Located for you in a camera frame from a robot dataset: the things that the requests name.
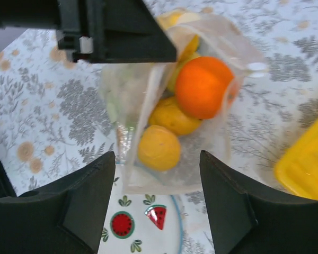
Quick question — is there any smooth fake yellow lemon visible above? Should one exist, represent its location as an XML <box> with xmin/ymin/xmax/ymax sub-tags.
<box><xmin>137</xmin><ymin>125</ymin><xmax>181</xmax><ymax>171</ymax></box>

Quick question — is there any fake orange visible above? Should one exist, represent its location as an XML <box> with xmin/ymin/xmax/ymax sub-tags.
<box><xmin>174</xmin><ymin>56</ymin><xmax>235</xmax><ymax>120</ymax></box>

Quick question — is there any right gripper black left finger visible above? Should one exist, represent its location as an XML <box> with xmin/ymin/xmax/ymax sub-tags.
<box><xmin>0</xmin><ymin>151</ymin><xmax>116</xmax><ymax>253</ymax></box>

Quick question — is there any watermelon pattern ceramic plate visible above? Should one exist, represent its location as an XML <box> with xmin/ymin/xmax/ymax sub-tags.
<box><xmin>99</xmin><ymin>164</ymin><xmax>183</xmax><ymax>254</ymax></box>

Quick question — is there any wrinkled fake yellow lemon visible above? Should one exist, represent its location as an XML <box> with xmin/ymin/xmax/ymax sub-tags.
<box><xmin>148</xmin><ymin>97</ymin><xmax>202</xmax><ymax>136</ymax></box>

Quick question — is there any clear zip top bag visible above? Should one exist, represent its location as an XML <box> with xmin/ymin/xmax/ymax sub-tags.
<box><xmin>99</xmin><ymin>9</ymin><xmax>268</xmax><ymax>194</ymax></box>

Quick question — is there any yellow plastic tray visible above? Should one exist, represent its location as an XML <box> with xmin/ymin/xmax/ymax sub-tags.
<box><xmin>274</xmin><ymin>119</ymin><xmax>318</xmax><ymax>201</ymax></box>

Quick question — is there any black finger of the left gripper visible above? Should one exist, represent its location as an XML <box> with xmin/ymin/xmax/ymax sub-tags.
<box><xmin>90</xmin><ymin>0</ymin><xmax>177</xmax><ymax>63</ymax></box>

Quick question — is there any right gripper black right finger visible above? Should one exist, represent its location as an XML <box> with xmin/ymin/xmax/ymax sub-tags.
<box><xmin>199</xmin><ymin>151</ymin><xmax>318</xmax><ymax>253</ymax></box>

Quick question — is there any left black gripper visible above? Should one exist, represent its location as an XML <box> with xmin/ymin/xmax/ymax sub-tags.
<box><xmin>0</xmin><ymin>1</ymin><xmax>95</xmax><ymax>62</ymax></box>

